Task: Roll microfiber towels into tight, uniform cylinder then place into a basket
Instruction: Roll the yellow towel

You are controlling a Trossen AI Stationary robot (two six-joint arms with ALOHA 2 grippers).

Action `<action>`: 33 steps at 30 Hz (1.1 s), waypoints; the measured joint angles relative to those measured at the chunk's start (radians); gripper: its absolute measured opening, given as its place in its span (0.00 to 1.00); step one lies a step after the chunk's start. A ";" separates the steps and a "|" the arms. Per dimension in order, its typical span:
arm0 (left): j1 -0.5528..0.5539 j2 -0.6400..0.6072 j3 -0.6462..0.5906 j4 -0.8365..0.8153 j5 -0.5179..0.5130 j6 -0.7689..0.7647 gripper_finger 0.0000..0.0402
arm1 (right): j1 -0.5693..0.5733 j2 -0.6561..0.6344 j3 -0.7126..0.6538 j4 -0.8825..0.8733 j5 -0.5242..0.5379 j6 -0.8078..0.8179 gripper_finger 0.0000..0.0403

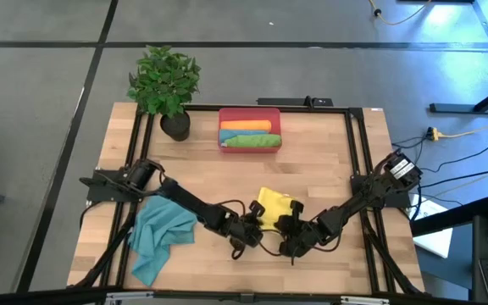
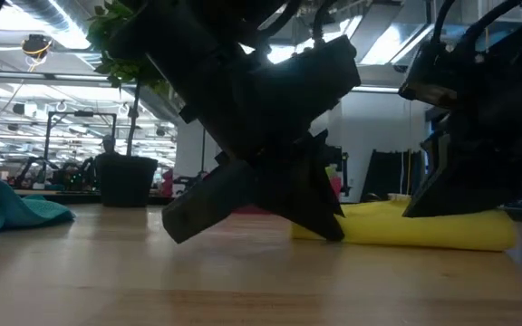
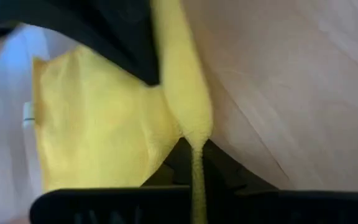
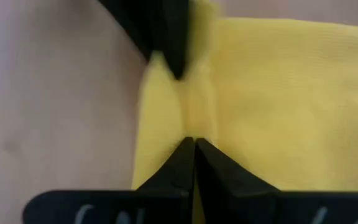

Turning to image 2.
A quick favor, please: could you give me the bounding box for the long ceiling light tube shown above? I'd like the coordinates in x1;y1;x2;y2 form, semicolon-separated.
0;70;121;87

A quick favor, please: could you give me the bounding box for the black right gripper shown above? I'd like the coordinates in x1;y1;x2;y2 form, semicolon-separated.
401;22;522;219

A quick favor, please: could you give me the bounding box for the black rig frame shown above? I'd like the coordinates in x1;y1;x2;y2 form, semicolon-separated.
44;110;118;158

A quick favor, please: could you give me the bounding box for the yellow microfiber towel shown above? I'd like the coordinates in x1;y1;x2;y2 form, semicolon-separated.
291;198;518;253

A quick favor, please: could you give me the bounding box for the teal microfiber towel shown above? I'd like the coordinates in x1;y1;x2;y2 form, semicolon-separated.
0;174;76;237

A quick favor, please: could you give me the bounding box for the green plant in black pot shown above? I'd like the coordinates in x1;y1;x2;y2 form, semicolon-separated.
86;0;171;208

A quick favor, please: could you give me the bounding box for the round ceiling spotlight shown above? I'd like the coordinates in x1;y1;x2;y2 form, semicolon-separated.
21;34;53;60

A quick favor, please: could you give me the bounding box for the black panel stand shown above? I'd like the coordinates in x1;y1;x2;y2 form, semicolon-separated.
361;149;427;204

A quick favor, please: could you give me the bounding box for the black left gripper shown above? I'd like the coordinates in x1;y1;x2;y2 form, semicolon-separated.
160;53;346;245

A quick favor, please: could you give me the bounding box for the pink plastic basket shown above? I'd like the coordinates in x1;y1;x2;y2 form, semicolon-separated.
231;175;343;216

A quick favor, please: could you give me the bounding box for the black camera cable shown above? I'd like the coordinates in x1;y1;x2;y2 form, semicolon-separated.
256;0;339;49
430;0;522;51

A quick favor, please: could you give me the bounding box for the person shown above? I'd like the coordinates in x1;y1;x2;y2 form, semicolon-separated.
101;134;118;156

